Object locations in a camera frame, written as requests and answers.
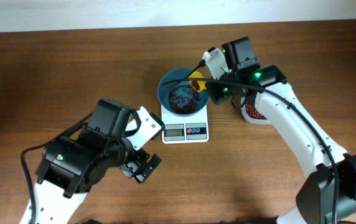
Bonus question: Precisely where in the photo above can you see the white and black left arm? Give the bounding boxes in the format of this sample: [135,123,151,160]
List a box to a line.
[21,98,165,223]

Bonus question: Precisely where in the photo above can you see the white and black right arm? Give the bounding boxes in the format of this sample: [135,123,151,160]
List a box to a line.
[202,37,356,223]

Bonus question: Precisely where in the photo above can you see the yellow plastic scoop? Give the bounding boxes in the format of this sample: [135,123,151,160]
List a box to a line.
[189,72,207,93]

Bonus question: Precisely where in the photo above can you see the white digital kitchen scale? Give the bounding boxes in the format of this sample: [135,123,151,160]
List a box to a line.
[161,106,209,144]

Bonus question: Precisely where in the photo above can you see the blue-grey plastic bowl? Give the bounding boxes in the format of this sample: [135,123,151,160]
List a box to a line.
[157,68,210,116]

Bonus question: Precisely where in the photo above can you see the red beans in bowl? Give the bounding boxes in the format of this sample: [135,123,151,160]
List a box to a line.
[167,85,200,114]

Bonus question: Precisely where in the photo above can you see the red beans in container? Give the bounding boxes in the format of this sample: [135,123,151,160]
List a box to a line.
[245,103,266,120]

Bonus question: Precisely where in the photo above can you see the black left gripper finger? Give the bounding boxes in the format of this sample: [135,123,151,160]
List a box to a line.
[133,154,162,184]
[119,162,142,178]

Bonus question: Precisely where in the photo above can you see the clear plastic bean container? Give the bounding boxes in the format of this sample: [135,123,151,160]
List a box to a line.
[241,98,271,125]

